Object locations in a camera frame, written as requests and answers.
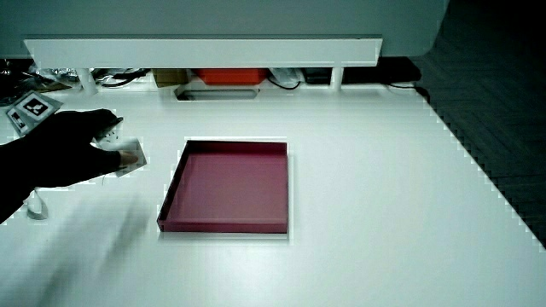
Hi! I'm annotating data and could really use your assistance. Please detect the person's left forearm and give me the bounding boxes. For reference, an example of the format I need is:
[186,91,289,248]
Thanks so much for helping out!
[0,136,42,225]

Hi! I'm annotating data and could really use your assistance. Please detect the orange box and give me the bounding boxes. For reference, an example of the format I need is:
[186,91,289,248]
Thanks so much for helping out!
[195,68,269,85]

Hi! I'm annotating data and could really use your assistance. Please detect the crumpled silver foil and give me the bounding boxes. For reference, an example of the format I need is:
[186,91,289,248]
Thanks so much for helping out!
[32,67,83,84]

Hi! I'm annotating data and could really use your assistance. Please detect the brown cardboard box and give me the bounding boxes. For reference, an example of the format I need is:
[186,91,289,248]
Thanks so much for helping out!
[152,68,189,89]

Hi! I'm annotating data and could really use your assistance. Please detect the thin black cable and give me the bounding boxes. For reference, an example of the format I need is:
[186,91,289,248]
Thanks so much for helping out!
[386,81,431,102]

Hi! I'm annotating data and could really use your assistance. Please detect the white plastic bag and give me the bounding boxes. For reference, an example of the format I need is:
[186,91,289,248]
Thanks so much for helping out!
[269,67,305,84]

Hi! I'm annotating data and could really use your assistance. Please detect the white desk shelf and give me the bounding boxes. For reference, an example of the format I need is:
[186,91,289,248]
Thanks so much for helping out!
[23,37,384,96]

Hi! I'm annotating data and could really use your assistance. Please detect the person's left hand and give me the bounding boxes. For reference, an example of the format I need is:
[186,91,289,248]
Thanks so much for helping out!
[5,90,139,189]

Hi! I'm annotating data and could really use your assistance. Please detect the magenta square tray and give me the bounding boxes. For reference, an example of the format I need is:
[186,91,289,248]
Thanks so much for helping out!
[156,139,290,235]

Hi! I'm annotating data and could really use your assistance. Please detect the black device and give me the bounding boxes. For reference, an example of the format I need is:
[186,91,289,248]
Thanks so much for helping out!
[301,67,333,85]

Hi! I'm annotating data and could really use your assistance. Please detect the black cable bundle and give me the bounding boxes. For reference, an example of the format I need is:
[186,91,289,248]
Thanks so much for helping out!
[96,68,151,89]

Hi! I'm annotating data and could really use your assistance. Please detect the small grey piece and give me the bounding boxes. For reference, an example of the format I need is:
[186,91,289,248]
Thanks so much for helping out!
[92,122,148,178]

